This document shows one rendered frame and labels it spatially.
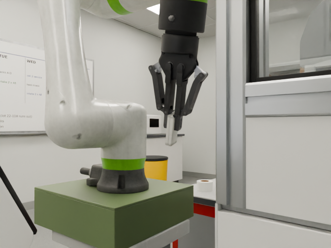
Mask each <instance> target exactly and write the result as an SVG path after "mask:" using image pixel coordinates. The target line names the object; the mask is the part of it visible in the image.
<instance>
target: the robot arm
mask: <svg viewBox="0 0 331 248"><path fill-rule="evenodd" d="M207 3H208V0H37V4H38V9H39V14H40V20H41V26H42V34H43V42H44V52H45V69H46V98H45V118H44V127H45V131H46V133H47V135H48V137H49V138H50V140H51V141H52V142H53V143H55V144H56V145H58V146H60V147H62V148H65V149H89V148H101V161H102V164H94V165H92V168H91V169H89V168H84V167H82V168H81V169H80V173H81V174H83V175H88V176H89V178H87V180H86V184H87V185H89V186H97V190H98V191H101V192H105V193H114V194H129V193H138V192H143V191H146V190H148V188H149V183H148V181H147V179H146V177H145V172H144V164H145V160H146V139H147V111H146V109H145V107H144V106H142V105H140V104H137V103H133V102H126V101H115V100H104V99H97V98H95V97H94V96H93V93H92V88H91V84H90V80H89V75H88V70H87V65H86V59H85V53H84V46H83V38H82V29H81V14H80V9H84V10H86V11H88V12H90V13H92V14H94V15H96V16H98V17H100V18H104V19H111V18H116V17H120V16H124V15H128V14H131V13H135V12H138V11H141V10H144V9H147V8H149V7H152V6H154V5H157V4H160V9H159V24H158V29H160V30H165V33H163V35H162V43H161V56H160V58H159V62H157V63H156V64H154V65H150V66H149V67H148V69H149V71H150V73H151V75H152V80H153V87H154V94H155V101H156V107H157V110H160V111H162V112H163V113H164V128H166V139H165V145H167V146H168V145H169V146H172V145H173V144H175V143H176V142H177V133H178V131H179V130H180V129H181V128H182V120H183V116H187V115H188V114H190V113H191V112H192V110H193V107H194V105H195V102H196V99H197V96H198V93H199V91H200V88H201V85H202V83H203V81H204V80H205V79H206V77H207V76H208V72H206V71H203V70H202V69H201V68H200V67H198V65H199V63H198V60H197V55H198V47H199V37H198V36H197V32H198V33H204V29H205V20H206V12H207ZM162 70H163V72H164V74H165V92H164V84H163V77H162V73H161V71H162ZM194 72H195V74H194V78H195V79H194V81H193V83H192V86H191V89H190V92H189V95H188V98H187V101H186V102H185V98H186V88H187V83H188V78H189V77H190V76H191V75H192V74H193V73H194ZM175 85H177V89H176V100H175V110H173V107H174V96H175ZM172 112H173V113H172Z"/></svg>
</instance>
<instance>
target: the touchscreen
mask: <svg viewBox="0 0 331 248"><path fill-rule="evenodd" d="M36 233H37V229H36V227H35V225H34V223H33V222H32V220H31V218H30V216H29V215H28V213H27V211H26V209H25V208H24V206H23V204H22V202H21V201H20V199H19V197H18V195H17V194H16V192H15V190H14V188H13V187H12V185H11V183H10V181H9V180H8V178H7V176H6V175H5V173H4V171H3V169H2V168H1V166H0V248H30V246H31V244H32V241H33V235H35V234H36Z"/></svg>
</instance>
